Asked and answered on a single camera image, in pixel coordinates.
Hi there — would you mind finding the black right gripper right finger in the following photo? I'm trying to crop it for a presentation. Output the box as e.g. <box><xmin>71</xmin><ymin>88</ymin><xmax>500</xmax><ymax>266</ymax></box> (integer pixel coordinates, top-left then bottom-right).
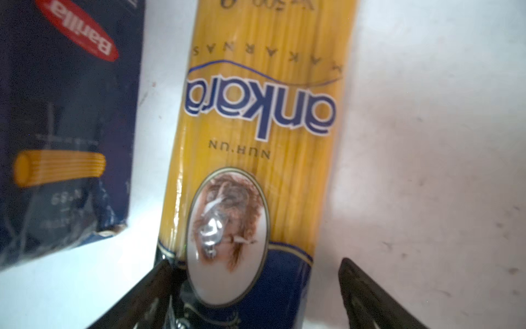
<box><xmin>338</xmin><ymin>258</ymin><xmax>426</xmax><ymax>329</ymax></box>

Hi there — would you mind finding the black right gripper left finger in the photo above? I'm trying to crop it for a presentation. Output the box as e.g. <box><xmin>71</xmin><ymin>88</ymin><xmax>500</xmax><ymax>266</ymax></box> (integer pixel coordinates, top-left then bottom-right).
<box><xmin>90</xmin><ymin>260</ymin><xmax>173</xmax><ymax>328</ymax></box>

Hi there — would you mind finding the blue yellow Ankara spaghetti pack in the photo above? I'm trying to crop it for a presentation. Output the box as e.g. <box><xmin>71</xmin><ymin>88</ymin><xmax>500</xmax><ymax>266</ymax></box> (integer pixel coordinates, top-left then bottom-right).
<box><xmin>156</xmin><ymin>1</ymin><xmax>358</xmax><ymax>328</ymax></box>

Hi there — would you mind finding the dark blue pasta box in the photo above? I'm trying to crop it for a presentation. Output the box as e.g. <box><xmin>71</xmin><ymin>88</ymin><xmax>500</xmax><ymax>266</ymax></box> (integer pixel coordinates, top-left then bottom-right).
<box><xmin>1</xmin><ymin>1</ymin><xmax>145</xmax><ymax>270</ymax></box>

